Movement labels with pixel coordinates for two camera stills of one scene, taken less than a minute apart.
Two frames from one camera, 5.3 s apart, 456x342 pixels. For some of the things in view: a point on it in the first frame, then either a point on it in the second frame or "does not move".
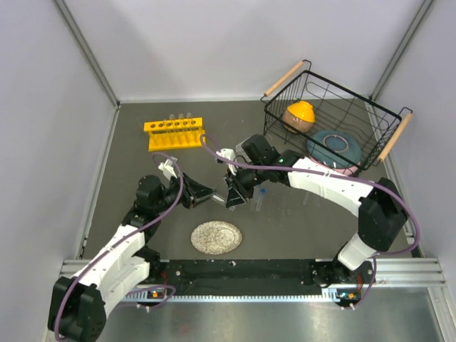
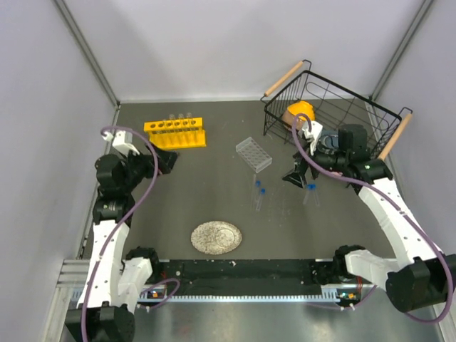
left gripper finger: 199,189 → 166,160
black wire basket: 308,114 does not move
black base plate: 246,276 does not move
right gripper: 234,179 → 297,176
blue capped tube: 263,192 does not move
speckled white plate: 216,237 does not move
